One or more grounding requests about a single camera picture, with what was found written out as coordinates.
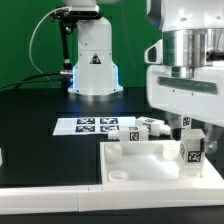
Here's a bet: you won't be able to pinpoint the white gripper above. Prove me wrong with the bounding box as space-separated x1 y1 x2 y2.
146 63 224 154

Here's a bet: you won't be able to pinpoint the white square table top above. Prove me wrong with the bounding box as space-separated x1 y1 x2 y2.
100 140 224 186

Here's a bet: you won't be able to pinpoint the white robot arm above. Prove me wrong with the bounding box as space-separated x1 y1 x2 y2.
62 0 224 154

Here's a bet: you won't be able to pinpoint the sheet with marker tags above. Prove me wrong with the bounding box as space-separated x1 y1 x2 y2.
53 116 136 136

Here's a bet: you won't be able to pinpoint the white L-shaped fixture frame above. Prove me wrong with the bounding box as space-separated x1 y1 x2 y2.
0 142 224 216

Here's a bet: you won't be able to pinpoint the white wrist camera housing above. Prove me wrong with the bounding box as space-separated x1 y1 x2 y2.
144 40 163 65

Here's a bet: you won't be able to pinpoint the black camera on stand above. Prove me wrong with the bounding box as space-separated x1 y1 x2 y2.
50 8 102 95

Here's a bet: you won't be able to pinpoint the grey cable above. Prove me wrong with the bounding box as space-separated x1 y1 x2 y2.
28 8 73 78

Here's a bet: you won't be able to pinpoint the black cables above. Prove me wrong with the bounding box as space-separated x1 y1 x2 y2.
0 72 73 94

